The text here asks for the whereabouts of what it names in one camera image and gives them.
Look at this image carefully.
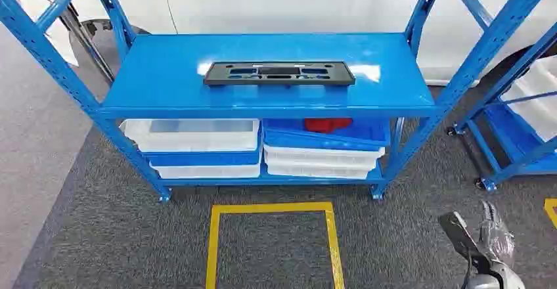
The red part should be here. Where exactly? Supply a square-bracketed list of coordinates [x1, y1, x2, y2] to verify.
[303, 118, 353, 134]

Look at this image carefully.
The large white plastic bin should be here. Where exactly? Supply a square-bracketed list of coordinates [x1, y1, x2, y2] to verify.
[500, 54, 557, 143]

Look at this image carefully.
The blue plastic bin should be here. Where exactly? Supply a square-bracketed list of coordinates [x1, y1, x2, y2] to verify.
[262, 118, 391, 152]
[141, 145, 262, 167]

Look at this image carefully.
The yellow floor tape square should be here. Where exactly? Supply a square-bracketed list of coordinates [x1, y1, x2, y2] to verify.
[205, 202, 345, 289]

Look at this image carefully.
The white car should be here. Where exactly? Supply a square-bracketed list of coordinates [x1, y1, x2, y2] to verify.
[0, 0, 557, 88]

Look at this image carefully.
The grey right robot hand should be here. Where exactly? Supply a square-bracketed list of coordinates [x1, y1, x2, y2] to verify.
[438, 200, 526, 289]

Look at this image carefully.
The blue wheeled cart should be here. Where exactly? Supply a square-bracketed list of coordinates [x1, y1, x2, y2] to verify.
[445, 21, 557, 192]

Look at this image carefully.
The black plastic plate bracket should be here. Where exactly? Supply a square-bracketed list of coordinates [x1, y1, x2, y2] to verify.
[203, 61, 357, 89]

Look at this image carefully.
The blue steel shelf rack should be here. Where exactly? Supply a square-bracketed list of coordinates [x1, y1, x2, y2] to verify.
[0, 0, 557, 203]

